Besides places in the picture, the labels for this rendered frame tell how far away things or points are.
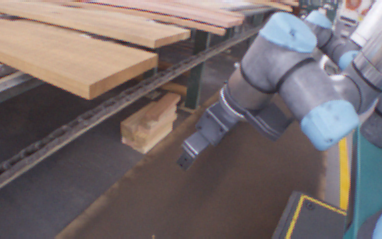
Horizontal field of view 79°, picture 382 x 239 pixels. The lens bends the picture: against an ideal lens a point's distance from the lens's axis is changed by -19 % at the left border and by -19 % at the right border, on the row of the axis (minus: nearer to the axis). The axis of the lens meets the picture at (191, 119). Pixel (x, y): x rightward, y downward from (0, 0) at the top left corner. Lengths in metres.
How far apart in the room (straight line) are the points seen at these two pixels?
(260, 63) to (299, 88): 0.07
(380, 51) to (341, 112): 0.13
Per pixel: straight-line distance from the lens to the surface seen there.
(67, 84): 0.54
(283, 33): 0.37
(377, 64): 0.45
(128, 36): 0.86
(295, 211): 1.15
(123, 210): 1.41
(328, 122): 0.35
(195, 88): 2.22
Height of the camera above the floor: 1.08
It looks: 30 degrees down
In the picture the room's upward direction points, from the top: 10 degrees clockwise
